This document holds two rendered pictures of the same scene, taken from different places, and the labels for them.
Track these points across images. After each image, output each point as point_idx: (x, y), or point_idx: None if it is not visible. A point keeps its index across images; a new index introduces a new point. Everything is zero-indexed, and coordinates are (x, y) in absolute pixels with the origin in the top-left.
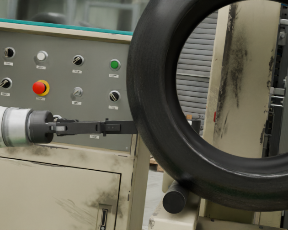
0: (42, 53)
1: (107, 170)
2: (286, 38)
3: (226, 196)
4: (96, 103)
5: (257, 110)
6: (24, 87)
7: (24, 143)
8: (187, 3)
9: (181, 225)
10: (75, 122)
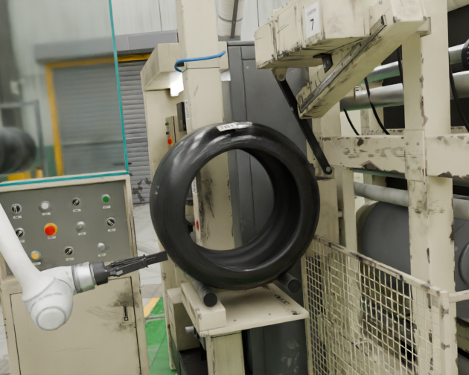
0: (45, 202)
1: (120, 277)
2: None
3: (239, 285)
4: (97, 231)
5: (225, 216)
6: (35, 232)
7: (91, 289)
8: (192, 175)
9: (218, 312)
10: (124, 263)
